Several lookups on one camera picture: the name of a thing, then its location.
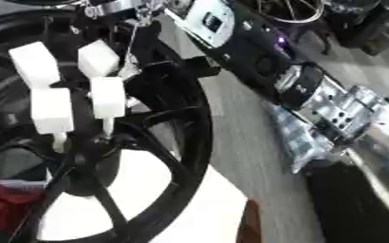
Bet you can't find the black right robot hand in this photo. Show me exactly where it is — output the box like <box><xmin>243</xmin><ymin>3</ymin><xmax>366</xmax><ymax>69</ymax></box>
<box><xmin>162</xmin><ymin>0</ymin><xmax>294</xmax><ymax>103</ymax></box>

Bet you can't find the silver metal ring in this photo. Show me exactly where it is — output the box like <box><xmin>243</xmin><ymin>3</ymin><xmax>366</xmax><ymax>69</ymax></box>
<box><xmin>250</xmin><ymin>0</ymin><xmax>327</xmax><ymax>25</ymax></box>

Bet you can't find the red fabric bag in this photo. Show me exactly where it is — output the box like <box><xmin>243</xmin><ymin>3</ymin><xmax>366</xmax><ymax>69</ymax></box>
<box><xmin>0</xmin><ymin>176</ymin><xmax>46</xmax><ymax>235</ymax></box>

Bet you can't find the black spoked wheel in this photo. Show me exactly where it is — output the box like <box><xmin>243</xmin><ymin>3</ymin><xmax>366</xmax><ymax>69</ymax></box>
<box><xmin>0</xmin><ymin>0</ymin><xmax>216</xmax><ymax>243</ymax></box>

